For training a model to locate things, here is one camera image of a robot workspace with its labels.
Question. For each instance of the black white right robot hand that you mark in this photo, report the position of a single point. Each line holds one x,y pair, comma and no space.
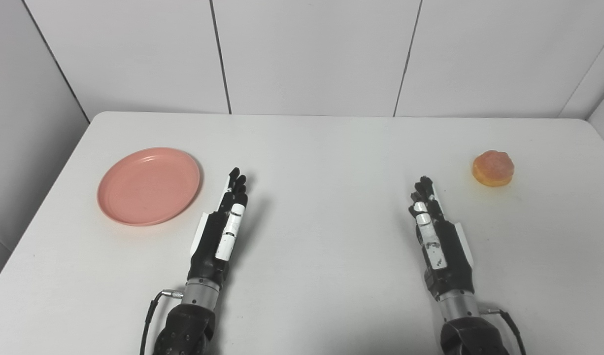
450,256

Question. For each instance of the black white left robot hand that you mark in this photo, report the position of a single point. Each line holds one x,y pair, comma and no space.
211,241

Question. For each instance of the pink round plate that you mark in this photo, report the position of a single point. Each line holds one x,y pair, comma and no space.
149,187

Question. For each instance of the orange cream puff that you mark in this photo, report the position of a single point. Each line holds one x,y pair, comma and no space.
493,169

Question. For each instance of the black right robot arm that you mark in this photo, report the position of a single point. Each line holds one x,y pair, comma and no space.
472,337

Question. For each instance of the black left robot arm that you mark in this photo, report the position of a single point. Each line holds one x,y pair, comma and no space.
191,330

